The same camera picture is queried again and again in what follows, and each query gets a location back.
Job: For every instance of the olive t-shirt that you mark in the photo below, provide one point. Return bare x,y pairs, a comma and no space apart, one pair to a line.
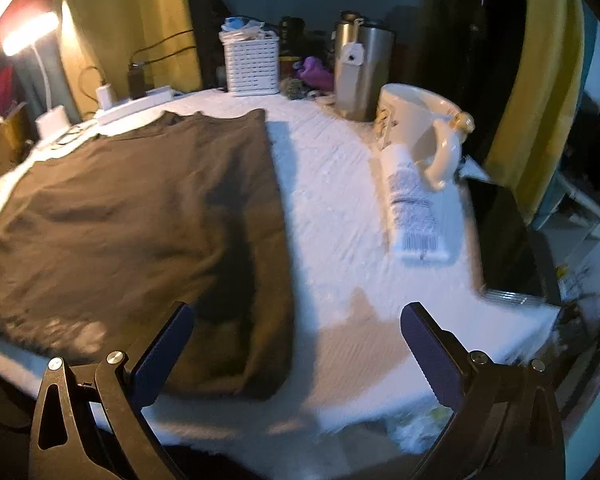
130,210

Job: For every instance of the steel tumbler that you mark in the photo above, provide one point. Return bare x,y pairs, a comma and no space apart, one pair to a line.
365,85

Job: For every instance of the white power strip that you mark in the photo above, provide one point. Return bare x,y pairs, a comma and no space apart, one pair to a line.
130,107

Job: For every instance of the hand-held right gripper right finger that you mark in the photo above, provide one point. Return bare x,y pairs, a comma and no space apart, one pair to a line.
430,355

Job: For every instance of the white desk lamp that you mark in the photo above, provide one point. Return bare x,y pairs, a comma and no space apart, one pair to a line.
30,32

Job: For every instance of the clear plastic bag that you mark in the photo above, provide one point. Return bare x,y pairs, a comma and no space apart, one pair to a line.
420,427

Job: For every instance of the white printed mug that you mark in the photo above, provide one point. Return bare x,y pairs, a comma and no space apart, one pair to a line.
410,120

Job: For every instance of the white plastic basket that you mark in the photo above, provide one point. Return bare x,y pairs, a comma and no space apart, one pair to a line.
252,67

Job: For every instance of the white rack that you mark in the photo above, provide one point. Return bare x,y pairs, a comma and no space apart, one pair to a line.
580,200

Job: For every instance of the black flat device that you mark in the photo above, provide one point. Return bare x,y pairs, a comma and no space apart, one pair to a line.
505,240

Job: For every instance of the yellow-green curtain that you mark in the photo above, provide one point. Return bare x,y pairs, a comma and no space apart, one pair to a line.
540,85

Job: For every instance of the yellow curtain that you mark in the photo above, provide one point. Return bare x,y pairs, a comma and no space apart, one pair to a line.
130,0

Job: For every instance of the white and blue packets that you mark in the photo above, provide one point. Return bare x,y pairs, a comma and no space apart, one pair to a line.
245,25

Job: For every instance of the white tube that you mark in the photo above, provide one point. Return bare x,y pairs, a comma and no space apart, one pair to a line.
410,200

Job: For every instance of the brown cardboard box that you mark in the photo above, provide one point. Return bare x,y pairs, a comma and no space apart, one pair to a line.
5,145

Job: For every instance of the dark curtain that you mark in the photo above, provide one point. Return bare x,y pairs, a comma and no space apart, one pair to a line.
470,35

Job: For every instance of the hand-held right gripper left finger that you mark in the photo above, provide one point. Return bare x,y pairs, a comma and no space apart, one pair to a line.
165,352

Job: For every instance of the clear jar with black lid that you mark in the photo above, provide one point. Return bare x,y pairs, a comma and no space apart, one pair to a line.
292,35

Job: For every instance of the black charger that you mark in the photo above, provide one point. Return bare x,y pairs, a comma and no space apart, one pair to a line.
136,82

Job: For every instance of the white charger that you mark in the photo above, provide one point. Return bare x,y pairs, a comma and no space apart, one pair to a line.
104,96

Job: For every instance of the purple object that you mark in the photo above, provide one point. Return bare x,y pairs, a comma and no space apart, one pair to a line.
315,72

